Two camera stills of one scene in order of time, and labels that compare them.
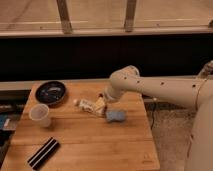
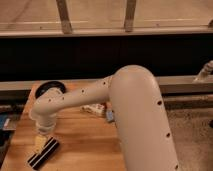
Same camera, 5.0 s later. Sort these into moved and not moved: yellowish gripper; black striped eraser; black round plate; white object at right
Moved: yellowish gripper
Not moved: white object at right; black round plate; black striped eraser
